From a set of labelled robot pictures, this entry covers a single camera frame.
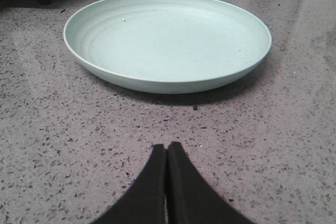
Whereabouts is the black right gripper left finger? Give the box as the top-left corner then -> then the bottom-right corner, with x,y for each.
93,144 -> 166,224

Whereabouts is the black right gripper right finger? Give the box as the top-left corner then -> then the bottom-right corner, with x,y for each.
166,142 -> 252,223

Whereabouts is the light green round plate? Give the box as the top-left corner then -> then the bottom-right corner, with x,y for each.
64,0 -> 272,94

